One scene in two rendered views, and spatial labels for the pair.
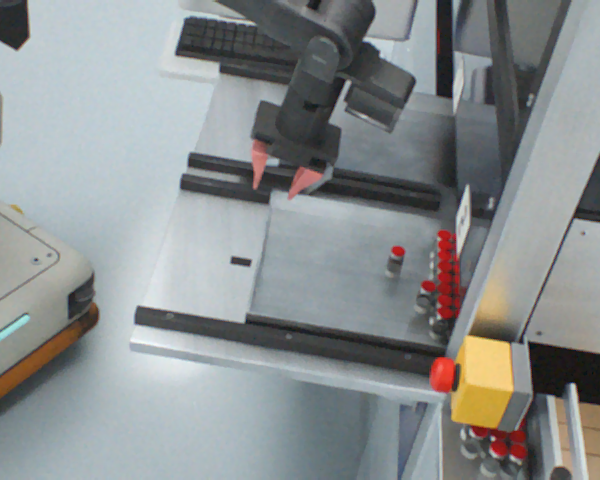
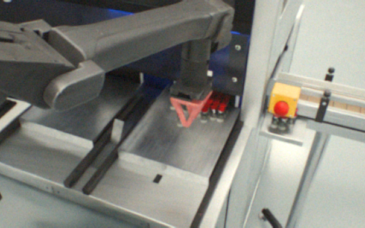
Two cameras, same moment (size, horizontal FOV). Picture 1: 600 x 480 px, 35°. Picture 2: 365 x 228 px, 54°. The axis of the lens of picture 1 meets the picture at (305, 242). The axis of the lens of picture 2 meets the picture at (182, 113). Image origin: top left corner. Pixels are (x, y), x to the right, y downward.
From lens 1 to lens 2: 0.92 m
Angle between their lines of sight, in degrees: 49
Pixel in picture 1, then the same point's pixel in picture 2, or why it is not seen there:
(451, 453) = (282, 133)
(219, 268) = (160, 189)
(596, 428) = not seen: hidden behind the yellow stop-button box
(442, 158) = (107, 88)
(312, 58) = (221, 31)
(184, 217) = (114, 197)
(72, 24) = not seen: outside the picture
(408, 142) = not seen: hidden behind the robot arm
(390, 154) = (96, 104)
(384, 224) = (148, 118)
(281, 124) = (198, 82)
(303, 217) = (132, 146)
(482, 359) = (285, 90)
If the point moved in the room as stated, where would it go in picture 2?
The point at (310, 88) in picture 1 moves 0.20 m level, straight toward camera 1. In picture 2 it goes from (207, 52) to (311, 73)
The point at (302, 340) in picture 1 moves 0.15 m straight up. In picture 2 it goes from (224, 162) to (228, 119)
